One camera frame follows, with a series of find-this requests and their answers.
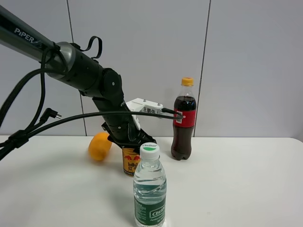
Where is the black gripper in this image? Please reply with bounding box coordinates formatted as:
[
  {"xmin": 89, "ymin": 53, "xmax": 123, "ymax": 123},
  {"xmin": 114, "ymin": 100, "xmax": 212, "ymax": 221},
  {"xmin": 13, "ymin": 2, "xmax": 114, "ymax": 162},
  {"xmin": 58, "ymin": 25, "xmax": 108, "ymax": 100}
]
[{"xmin": 92, "ymin": 98, "xmax": 153, "ymax": 148}]

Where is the gold Red Bull can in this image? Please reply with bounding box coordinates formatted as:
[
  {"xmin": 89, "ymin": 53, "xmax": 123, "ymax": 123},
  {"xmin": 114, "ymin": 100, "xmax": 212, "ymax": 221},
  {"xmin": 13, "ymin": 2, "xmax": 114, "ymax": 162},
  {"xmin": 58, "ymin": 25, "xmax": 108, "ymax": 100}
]
[{"xmin": 122, "ymin": 148, "xmax": 141, "ymax": 177}]

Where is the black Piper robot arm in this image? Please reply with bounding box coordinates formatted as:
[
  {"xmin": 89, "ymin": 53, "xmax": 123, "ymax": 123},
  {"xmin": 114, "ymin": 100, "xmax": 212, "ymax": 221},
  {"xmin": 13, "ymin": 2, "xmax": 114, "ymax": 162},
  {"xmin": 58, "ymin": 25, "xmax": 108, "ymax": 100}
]
[{"xmin": 0, "ymin": 8, "xmax": 154, "ymax": 149}]

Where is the orange mango fruit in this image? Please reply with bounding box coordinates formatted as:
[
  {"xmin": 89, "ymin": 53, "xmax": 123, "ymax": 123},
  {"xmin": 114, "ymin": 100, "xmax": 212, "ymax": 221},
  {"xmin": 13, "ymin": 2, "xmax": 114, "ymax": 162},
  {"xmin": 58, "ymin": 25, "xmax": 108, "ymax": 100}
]
[{"xmin": 88, "ymin": 132, "xmax": 112, "ymax": 162}]

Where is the clear water bottle green label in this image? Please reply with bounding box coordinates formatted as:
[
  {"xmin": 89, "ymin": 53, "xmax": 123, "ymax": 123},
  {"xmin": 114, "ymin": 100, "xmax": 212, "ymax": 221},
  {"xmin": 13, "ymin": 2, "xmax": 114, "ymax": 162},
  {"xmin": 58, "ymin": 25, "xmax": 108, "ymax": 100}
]
[{"xmin": 133, "ymin": 142, "xmax": 167, "ymax": 227}]

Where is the cola bottle yellow cap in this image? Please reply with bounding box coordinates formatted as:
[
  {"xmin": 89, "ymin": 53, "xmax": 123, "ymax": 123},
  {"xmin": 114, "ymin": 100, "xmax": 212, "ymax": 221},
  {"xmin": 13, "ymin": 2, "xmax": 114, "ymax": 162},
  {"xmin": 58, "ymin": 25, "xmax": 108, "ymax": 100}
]
[{"xmin": 171, "ymin": 77, "xmax": 197, "ymax": 160}]

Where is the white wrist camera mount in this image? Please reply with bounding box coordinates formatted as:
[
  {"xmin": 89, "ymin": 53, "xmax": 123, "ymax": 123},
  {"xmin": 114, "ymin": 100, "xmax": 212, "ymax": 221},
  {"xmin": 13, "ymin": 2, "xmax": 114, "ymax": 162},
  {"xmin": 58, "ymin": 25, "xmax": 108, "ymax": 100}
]
[{"xmin": 126, "ymin": 98, "xmax": 163, "ymax": 115}]

